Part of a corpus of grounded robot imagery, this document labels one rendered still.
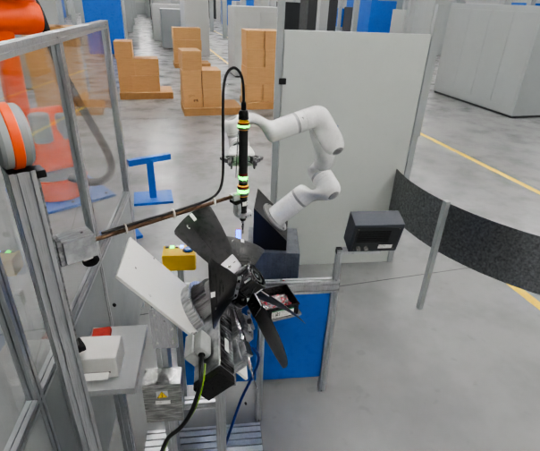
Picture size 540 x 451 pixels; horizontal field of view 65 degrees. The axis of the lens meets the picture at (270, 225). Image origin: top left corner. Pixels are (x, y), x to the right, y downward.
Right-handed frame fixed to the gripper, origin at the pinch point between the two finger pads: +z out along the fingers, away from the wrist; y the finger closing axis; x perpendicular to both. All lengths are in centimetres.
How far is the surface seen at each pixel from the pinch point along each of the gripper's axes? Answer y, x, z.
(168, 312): 28, -47, 25
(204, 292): 16, -48, 12
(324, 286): -47, -83, -34
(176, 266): 31, -64, -31
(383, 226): -72, -44, -29
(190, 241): 20.0, -28.4, 6.4
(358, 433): -68, -166, -3
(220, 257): 9.0, -36.3, 6.0
